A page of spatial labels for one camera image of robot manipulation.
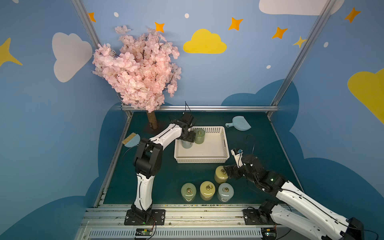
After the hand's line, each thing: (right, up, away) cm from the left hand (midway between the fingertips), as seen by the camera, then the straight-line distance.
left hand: (188, 135), depth 98 cm
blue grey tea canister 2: (+20, -28, -23) cm, 42 cm away
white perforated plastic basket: (+18, -10, +4) cm, 21 cm away
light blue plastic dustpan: (+40, +9, +18) cm, 45 cm away
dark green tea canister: (+1, -27, -24) cm, 36 cm away
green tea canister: (+8, +1, 0) cm, 8 cm away
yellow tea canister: (+11, -27, -23) cm, 37 cm away
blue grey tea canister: (-1, -7, +1) cm, 7 cm away
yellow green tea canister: (+19, -21, -18) cm, 33 cm away
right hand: (+26, -13, -18) cm, 34 cm away
